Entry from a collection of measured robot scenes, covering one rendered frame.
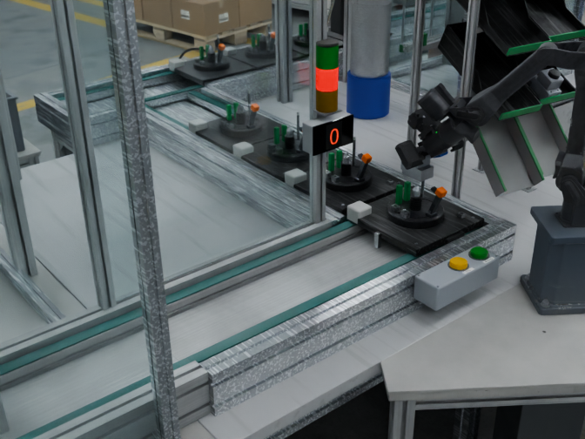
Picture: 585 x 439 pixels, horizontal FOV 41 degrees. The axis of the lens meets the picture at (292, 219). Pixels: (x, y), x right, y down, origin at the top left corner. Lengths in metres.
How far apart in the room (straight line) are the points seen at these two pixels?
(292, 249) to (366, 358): 0.35
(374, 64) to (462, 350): 1.35
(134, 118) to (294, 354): 0.67
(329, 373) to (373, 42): 1.44
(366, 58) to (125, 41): 1.76
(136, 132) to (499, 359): 0.93
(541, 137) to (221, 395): 1.17
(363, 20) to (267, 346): 1.49
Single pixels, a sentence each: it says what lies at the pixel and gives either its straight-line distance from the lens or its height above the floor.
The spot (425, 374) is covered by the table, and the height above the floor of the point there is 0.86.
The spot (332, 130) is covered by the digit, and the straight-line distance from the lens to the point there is 1.81.
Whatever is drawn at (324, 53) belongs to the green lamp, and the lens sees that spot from 1.75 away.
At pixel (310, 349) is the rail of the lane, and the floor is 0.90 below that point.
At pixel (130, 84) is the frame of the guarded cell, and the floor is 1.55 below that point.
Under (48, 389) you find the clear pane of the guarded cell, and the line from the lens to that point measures 1.28.
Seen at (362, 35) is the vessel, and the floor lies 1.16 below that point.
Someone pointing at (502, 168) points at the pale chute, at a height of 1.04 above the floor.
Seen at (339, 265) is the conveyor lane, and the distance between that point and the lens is 1.86.
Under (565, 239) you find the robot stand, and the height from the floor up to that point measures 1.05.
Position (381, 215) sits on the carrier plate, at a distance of 1.97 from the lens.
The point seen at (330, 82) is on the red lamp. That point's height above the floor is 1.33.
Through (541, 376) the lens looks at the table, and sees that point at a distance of 1.69.
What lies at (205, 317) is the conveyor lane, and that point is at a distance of 1.70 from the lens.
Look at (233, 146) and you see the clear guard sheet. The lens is 1.71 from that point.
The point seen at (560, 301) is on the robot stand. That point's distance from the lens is 1.87.
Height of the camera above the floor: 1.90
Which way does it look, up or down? 29 degrees down
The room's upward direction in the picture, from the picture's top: 1 degrees counter-clockwise
